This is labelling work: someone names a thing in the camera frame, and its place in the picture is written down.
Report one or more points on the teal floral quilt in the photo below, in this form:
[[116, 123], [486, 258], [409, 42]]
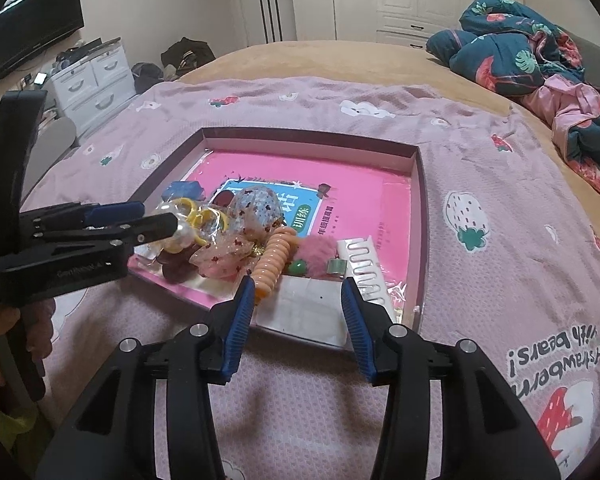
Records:
[[500, 50]]

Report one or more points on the large dark bag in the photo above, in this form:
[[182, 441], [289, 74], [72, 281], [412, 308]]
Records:
[[187, 55]]

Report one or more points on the sheer mesh bow hair accessory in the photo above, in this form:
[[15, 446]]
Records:
[[220, 255]]

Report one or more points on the shallow mauve cardboard box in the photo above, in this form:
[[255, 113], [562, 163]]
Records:
[[305, 137]]

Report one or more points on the pink strawberry printed blanket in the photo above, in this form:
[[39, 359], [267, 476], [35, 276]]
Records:
[[505, 170]]

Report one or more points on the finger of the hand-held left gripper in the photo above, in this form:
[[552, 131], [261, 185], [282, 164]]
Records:
[[115, 211], [130, 232]]

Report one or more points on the pile of dark clutter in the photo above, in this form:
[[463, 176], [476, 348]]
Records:
[[77, 52]]

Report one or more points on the person's left hand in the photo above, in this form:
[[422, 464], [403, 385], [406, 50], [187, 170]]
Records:
[[42, 325]]

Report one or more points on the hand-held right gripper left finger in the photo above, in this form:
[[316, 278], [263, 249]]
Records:
[[240, 325]]

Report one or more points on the grey headboard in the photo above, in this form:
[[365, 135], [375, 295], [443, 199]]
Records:
[[595, 55]]

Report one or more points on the white plastic hair comb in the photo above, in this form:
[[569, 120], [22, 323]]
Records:
[[355, 244]]

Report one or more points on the white drawer cabinet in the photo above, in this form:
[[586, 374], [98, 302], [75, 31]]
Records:
[[95, 85]]

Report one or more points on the coat stand with bags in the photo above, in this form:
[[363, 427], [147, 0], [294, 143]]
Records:
[[270, 0]]

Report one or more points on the pink plastic-wrapped book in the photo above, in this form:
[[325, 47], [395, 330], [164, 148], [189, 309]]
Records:
[[360, 200]]

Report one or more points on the tan bed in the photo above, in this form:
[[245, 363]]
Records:
[[330, 60]]

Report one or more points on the black flat-screen television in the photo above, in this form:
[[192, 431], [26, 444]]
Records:
[[30, 30]]

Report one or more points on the white paper card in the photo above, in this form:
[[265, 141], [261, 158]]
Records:
[[300, 310]]

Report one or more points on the pink fluffy pompom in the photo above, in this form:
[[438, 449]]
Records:
[[317, 257]]

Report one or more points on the green bead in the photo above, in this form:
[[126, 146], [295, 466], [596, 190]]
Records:
[[296, 267]]

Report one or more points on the white wardrobe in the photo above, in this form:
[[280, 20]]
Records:
[[405, 0]]

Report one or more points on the smartphone with lit screen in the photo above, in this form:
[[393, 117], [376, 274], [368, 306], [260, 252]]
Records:
[[40, 78]]

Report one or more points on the dark red scrunchie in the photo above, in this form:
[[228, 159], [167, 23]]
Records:
[[177, 267]]

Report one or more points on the blue flower hair clip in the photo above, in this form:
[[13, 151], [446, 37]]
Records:
[[182, 191]]

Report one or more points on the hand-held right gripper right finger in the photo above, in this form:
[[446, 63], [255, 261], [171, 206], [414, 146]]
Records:
[[355, 325]]

